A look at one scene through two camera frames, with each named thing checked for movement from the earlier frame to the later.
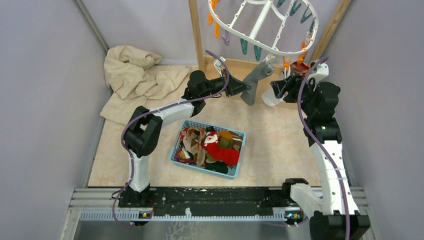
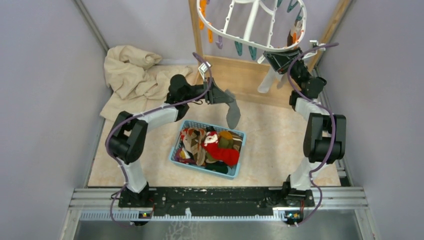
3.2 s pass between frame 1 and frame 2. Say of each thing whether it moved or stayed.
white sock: moved
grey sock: moved
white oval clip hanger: moved
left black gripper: moved
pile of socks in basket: stayed
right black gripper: moved
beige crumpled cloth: stayed
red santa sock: stayed
